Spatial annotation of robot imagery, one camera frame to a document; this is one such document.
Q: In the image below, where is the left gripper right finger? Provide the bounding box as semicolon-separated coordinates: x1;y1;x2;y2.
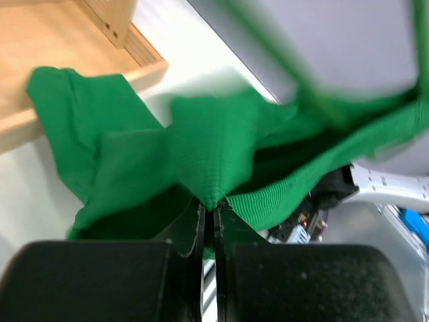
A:
213;205;416;321

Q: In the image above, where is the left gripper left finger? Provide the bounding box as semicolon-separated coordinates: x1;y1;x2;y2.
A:
1;201;205;321

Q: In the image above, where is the green tank top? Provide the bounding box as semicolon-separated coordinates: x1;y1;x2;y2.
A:
26;67;428;240

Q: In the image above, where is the green hanger with green top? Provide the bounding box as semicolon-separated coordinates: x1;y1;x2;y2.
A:
223;1;428;131

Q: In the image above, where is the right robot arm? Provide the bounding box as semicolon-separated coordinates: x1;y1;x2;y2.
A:
311;164;428;246

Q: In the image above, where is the wooden clothes rack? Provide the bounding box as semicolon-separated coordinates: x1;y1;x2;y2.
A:
1;1;168;152

